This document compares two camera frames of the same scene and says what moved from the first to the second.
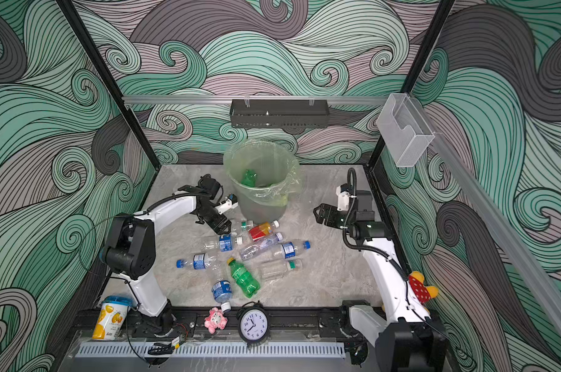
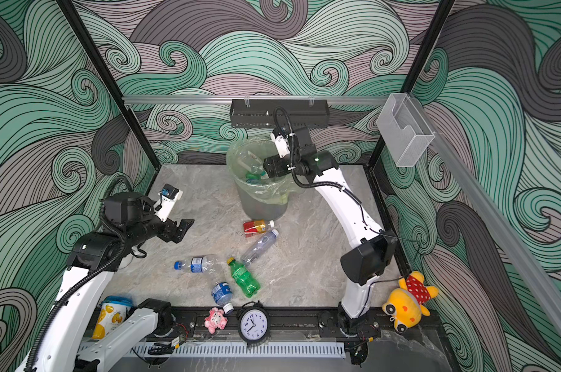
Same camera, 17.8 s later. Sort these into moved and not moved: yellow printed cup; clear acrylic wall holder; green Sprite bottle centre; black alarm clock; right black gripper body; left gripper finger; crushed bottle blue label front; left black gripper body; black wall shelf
Moved: left gripper finger; right black gripper body; left black gripper body
Not moved: yellow printed cup; crushed bottle blue label front; black wall shelf; green Sprite bottle centre; clear acrylic wall holder; black alarm clock
